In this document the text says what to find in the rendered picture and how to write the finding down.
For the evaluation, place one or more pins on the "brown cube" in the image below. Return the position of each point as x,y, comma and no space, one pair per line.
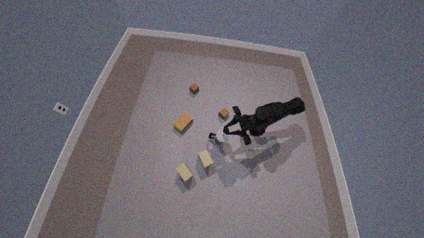
194,88
223,113

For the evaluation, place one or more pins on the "beige block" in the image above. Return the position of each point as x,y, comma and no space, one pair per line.
184,171
204,158

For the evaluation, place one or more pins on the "orange rectangular block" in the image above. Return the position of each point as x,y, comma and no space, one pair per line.
183,122

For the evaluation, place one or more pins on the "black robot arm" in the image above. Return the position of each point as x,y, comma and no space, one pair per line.
269,114

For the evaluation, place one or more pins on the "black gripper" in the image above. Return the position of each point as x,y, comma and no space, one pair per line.
235,120

